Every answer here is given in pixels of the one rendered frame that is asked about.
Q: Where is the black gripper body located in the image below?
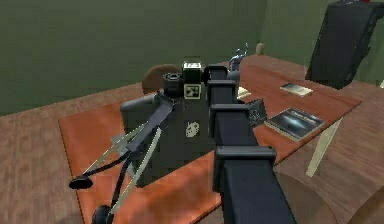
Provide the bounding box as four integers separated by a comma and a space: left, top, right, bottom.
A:
126, 71, 185, 153

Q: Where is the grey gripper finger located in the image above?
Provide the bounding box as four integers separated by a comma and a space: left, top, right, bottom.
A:
68, 122, 151, 191
91, 127, 164, 224

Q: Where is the dark grey boxy machine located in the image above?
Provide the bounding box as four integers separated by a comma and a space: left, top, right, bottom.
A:
119, 92, 216, 189

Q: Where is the blue silver figurine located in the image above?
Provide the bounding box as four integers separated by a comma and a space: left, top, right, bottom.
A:
227, 42, 250, 73

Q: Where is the small cream flat item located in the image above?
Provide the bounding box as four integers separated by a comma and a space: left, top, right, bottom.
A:
236, 86, 252, 101

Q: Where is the orange wooden table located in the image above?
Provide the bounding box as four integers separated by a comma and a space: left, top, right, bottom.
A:
58, 63, 363, 224

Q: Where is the small black patterned card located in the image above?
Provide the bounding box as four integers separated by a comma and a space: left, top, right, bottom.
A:
247, 98, 269, 130

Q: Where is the pale flat book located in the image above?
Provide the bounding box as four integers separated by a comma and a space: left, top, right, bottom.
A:
279, 82, 314, 99

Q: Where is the dark blue book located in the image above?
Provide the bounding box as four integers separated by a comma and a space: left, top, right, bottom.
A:
264, 106, 326, 143

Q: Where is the black armchair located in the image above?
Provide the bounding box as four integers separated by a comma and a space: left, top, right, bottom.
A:
304, 0, 384, 91

